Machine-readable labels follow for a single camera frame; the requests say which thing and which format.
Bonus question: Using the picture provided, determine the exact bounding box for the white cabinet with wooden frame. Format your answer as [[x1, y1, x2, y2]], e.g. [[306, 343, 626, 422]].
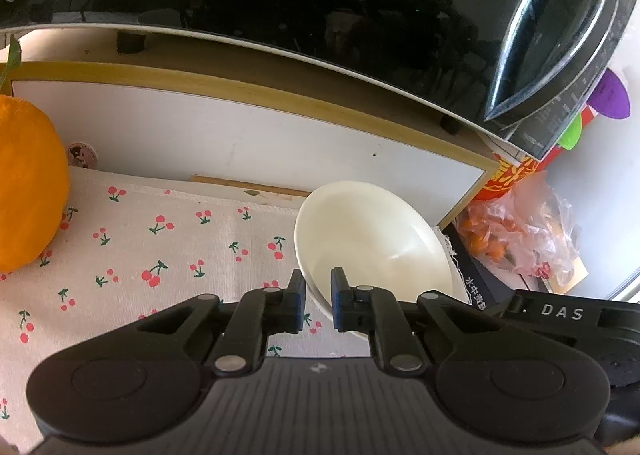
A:
[[0, 60, 501, 231]]

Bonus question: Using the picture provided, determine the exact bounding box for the dark printed box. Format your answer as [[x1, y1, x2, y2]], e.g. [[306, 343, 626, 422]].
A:
[[440, 222, 591, 311]]

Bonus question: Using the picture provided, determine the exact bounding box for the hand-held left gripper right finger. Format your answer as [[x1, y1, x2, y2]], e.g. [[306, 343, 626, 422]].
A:
[[331, 267, 501, 376]]

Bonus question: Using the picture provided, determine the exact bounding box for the clear plastic snack bag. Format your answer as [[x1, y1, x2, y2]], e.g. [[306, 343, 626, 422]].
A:
[[457, 182, 586, 281]]

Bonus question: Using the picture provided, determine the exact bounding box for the thin wooden board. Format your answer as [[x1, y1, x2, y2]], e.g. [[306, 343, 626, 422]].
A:
[[191, 174, 312, 199]]

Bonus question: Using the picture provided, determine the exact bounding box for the round cartoon sticker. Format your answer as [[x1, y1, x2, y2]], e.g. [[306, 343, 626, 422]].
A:
[[67, 142, 97, 169]]

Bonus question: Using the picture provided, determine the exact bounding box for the white bowl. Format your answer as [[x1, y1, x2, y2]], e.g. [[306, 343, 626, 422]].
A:
[[294, 180, 455, 336]]

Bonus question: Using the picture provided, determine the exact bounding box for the green plastic piece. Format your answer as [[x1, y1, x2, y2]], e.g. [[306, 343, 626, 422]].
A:
[[557, 111, 584, 151]]

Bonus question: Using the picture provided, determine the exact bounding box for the purple plastic piece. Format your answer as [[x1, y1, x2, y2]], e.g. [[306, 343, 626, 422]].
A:
[[589, 69, 632, 120]]

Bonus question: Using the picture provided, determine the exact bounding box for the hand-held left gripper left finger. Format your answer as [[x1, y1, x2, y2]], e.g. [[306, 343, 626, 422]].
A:
[[137, 269, 307, 377]]

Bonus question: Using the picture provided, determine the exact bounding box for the cherry print tablecloth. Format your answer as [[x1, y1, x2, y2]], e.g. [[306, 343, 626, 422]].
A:
[[0, 165, 473, 441]]

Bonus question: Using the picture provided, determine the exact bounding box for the large orange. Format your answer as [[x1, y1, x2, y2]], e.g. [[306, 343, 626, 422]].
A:
[[0, 94, 71, 273]]

